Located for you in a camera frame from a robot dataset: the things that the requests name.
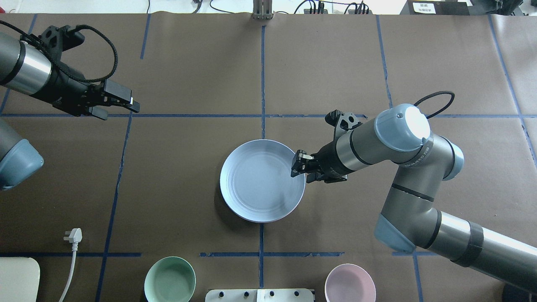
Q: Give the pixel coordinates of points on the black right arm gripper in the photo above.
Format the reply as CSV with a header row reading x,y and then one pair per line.
x,y
328,160

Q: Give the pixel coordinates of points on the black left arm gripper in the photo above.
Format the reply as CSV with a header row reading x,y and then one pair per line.
x,y
66,87

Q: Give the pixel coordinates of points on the light blue plate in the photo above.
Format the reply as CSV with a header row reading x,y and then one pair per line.
x,y
256,184

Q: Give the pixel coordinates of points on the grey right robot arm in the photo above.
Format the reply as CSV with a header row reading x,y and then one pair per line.
x,y
408,219

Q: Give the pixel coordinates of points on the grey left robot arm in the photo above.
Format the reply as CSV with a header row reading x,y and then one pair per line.
x,y
32,65

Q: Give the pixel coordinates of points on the pink plastic bowl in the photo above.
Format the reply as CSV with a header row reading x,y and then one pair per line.
x,y
349,283

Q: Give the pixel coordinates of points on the green plastic bowl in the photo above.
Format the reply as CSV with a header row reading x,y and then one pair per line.
x,y
171,279

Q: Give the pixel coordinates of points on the cream white toaster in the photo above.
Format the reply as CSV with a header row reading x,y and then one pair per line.
x,y
19,279

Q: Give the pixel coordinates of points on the black box with label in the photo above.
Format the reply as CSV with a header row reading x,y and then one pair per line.
x,y
435,7

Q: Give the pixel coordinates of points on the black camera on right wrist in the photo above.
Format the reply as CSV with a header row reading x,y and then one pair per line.
x,y
342,122

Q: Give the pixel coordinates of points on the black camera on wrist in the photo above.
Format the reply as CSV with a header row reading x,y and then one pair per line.
x,y
56,39
342,122

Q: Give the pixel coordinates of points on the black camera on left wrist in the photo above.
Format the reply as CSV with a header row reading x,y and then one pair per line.
x,y
56,39

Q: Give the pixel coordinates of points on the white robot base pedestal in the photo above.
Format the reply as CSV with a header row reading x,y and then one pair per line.
x,y
261,295

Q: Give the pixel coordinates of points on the aluminium frame post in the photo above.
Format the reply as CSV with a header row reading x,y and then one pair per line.
x,y
262,10

